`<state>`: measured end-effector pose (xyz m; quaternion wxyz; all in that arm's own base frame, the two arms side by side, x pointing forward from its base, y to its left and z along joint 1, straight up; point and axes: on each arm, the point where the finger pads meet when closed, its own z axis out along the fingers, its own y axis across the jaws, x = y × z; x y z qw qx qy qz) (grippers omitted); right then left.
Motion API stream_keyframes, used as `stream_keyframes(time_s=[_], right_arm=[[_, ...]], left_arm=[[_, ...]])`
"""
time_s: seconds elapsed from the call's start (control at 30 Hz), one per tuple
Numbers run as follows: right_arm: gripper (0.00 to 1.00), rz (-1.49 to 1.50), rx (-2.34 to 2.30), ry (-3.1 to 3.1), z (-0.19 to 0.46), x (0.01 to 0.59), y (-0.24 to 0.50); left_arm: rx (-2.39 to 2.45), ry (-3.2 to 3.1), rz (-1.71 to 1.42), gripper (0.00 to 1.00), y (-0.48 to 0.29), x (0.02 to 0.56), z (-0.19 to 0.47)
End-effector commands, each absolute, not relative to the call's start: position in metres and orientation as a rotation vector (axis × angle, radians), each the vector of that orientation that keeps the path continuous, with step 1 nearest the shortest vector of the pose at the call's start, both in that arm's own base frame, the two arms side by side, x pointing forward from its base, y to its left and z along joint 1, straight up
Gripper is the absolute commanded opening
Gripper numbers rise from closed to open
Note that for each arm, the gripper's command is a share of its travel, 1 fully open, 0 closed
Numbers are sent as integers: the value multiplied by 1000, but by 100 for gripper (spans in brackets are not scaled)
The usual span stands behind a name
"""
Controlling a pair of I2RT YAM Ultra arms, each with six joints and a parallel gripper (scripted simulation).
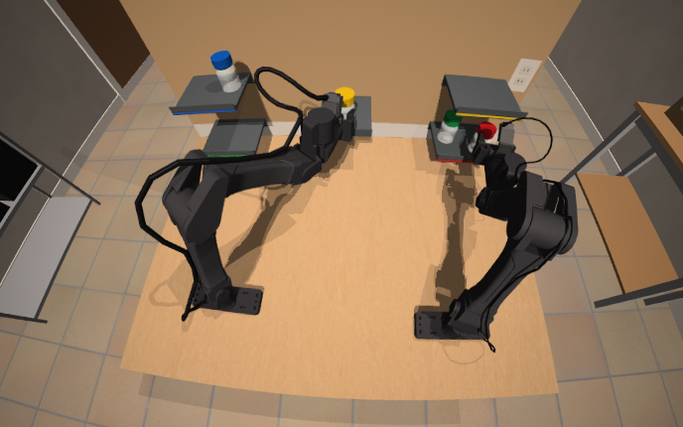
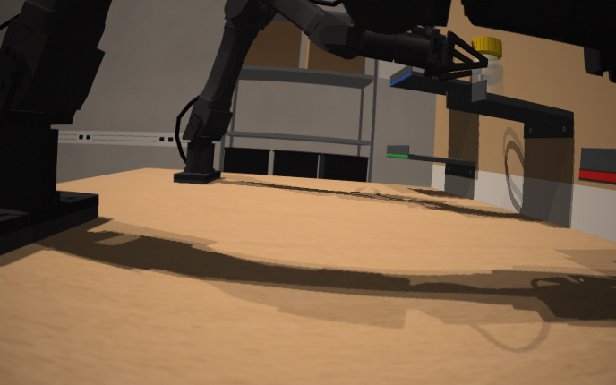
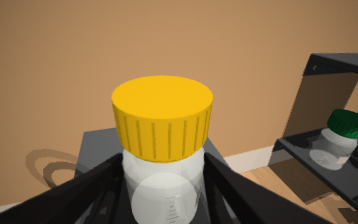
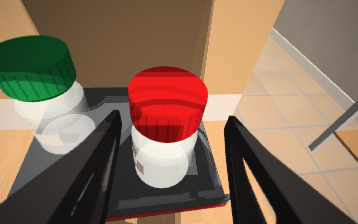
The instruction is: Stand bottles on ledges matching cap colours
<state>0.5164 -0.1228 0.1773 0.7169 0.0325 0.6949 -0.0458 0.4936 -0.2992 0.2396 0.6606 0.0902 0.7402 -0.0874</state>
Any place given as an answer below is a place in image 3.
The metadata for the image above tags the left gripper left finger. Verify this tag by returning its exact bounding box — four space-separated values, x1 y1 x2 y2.
0 153 124 224

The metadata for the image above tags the white bottle with green cap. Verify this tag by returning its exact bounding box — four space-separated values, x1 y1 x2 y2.
309 109 358 171

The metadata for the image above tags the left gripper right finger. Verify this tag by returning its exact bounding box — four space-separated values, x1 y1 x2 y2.
203 152 334 224

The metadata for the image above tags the white bottle with yellow cap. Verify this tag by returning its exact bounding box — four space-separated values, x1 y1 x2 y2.
112 76 213 224

